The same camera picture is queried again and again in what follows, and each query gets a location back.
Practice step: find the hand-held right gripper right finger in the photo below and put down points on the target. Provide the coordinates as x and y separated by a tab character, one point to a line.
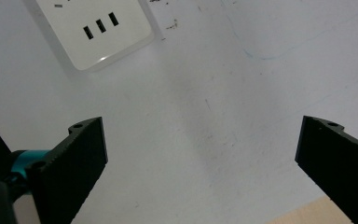
338	165

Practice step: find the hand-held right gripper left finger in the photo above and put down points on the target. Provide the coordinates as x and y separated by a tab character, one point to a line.
70	174

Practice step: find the white power strip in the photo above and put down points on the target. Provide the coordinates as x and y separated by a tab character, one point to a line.
94	29

